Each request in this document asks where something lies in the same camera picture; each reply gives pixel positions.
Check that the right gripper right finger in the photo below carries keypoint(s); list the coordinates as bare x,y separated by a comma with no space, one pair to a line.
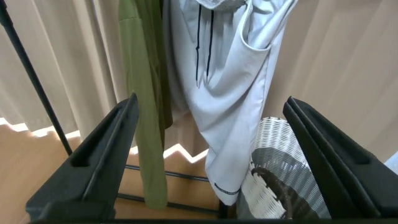
351,186

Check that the black clothes rack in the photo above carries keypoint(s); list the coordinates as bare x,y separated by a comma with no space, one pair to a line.
28,68

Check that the pale grey garment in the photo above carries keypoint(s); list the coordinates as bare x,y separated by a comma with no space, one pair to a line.
230,77

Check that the beige curtain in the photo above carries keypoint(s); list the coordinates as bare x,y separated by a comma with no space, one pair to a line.
326,62

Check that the white laundry basket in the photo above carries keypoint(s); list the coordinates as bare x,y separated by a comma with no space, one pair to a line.
280,140

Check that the green printed shirt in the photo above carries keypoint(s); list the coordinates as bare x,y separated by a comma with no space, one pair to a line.
143,77

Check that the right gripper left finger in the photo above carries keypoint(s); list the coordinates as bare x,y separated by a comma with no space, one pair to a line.
87,180

